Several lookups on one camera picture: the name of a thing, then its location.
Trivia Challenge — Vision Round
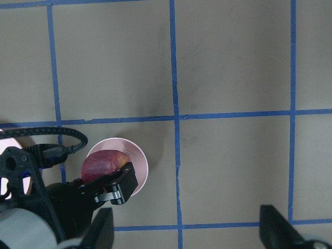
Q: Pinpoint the pink plate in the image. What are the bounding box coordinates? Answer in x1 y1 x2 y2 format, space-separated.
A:
1 138 32 200

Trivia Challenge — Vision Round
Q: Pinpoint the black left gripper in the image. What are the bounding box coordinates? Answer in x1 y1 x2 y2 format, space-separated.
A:
46 162 138 248

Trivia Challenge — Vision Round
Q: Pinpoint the pink bowl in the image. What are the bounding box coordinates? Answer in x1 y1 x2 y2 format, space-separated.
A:
87 137 149 197

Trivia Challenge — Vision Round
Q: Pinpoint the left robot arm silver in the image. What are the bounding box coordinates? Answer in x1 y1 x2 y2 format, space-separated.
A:
1 147 138 248

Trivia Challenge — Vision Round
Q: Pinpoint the right gripper camera finger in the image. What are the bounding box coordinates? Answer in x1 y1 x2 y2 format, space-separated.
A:
259 205 311 249

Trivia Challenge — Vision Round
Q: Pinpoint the red apple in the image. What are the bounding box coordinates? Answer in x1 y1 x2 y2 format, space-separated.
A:
81 150 130 184

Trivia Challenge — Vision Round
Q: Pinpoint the black braided cable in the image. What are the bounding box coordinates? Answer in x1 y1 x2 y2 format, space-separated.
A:
0 127 88 169

